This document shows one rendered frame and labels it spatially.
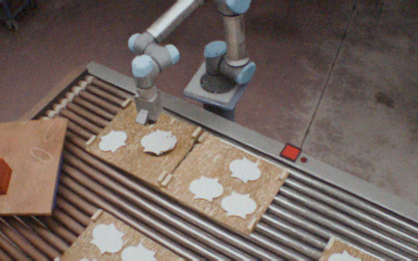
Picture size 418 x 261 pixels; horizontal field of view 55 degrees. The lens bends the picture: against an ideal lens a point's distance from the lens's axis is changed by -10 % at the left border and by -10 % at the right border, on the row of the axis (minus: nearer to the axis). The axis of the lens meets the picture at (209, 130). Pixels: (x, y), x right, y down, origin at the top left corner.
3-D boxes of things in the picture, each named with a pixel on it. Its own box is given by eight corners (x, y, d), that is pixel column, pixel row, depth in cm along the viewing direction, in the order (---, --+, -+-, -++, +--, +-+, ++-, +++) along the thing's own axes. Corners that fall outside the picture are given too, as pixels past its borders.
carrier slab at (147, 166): (130, 102, 215) (130, 100, 214) (203, 132, 200) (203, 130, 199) (86, 151, 195) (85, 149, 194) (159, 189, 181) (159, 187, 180)
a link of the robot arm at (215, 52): (216, 55, 225) (215, 35, 215) (236, 67, 218) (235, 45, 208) (200, 67, 219) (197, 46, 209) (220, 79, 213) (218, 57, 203)
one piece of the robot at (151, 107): (124, 97, 163) (130, 127, 175) (144, 104, 160) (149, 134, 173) (140, 78, 170) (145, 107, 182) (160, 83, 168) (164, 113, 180)
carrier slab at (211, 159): (206, 135, 199) (206, 133, 198) (289, 173, 184) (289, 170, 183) (160, 191, 180) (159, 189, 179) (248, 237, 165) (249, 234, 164)
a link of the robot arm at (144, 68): (158, 59, 157) (140, 70, 153) (161, 81, 165) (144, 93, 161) (144, 49, 161) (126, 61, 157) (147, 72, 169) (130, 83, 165)
